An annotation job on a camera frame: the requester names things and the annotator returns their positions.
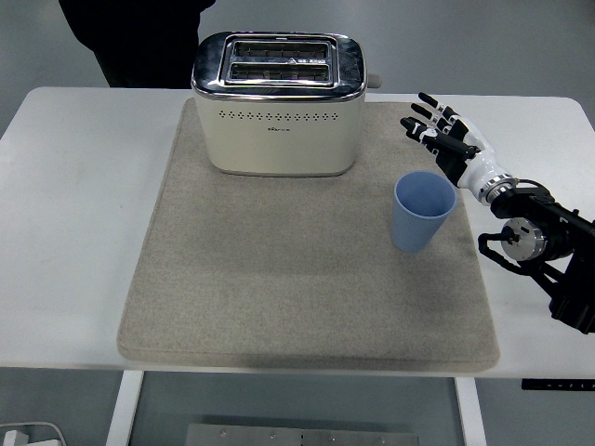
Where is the black table control panel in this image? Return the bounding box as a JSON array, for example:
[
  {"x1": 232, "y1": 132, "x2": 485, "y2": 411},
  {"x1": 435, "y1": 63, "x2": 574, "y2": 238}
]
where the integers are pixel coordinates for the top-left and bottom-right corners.
[{"x1": 521, "y1": 378, "x2": 595, "y2": 391}]

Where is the white box with cable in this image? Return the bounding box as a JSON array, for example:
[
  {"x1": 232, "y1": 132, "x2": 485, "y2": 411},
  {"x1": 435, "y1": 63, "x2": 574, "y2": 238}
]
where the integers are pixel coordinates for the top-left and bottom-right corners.
[{"x1": 0, "y1": 421, "x2": 66, "y2": 446}]

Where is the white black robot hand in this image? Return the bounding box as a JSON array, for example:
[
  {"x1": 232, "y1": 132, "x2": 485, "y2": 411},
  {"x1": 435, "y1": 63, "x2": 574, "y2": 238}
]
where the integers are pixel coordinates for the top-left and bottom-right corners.
[{"x1": 399, "y1": 91, "x2": 507, "y2": 200}]

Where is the beige fabric table mat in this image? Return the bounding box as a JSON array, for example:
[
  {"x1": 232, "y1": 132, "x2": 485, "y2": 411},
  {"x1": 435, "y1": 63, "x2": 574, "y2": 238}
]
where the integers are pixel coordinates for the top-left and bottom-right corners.
[{"x1": 115, "y1": 98, "x2": 501, "y2": 373}]

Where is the person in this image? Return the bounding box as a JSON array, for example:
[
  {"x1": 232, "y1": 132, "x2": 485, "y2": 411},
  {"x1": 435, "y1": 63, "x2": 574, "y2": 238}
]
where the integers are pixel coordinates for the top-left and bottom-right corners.
[{"x1": 58, "y1": 0, "x2": 218, "y2": 89}]

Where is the grey metal plate with screws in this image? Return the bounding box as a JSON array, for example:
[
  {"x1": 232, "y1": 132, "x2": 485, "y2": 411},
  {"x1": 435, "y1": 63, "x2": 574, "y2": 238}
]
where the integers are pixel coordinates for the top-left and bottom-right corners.
[{"x1": 184, "y1": 423, "x2": 422, "y2": 446}]

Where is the cream chrome two-slot toaster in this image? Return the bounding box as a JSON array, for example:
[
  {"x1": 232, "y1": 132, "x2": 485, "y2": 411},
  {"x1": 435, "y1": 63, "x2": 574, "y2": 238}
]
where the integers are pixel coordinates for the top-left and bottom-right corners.
[{"x1": 190, "y1": 31, "x2": 383, "y2": 178}]

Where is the blue ribbed plastic cup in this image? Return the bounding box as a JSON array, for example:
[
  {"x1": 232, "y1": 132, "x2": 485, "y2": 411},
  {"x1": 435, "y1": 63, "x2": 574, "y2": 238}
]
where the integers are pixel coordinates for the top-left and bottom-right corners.
[{"x1": 390, "y1": 170, "x2": 458, "y2": 254}]

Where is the white table leg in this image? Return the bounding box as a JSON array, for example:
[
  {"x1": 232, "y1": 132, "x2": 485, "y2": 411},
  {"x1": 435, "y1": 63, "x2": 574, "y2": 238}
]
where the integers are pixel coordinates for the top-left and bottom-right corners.
[
  {"x1": 454, "y1": 376, "x2": 488, "y2": 446},
  {"x1": 104, "y1": 371, "x2": 145, "y2": 446}
]

